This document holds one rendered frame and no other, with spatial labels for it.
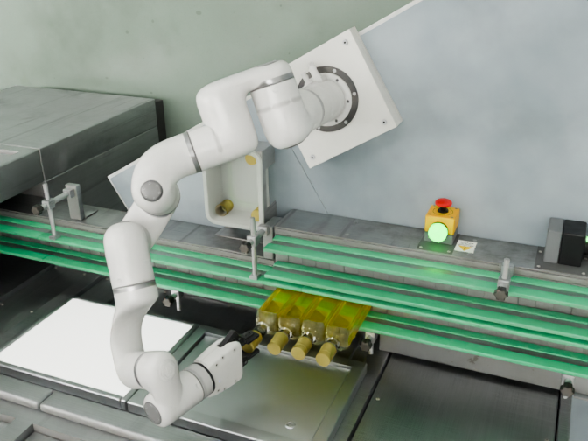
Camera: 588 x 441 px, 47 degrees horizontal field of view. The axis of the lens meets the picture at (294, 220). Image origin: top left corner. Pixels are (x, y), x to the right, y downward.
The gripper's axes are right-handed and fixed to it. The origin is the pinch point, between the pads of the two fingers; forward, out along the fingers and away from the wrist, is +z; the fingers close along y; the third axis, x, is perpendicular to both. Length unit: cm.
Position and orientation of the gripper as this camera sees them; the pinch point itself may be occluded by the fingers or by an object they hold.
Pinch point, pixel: (248, 344)
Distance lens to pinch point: 155.2
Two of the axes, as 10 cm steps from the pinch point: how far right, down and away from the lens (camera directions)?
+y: 0.0, -9.0, -4.3
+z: 6.1, -3.4, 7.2
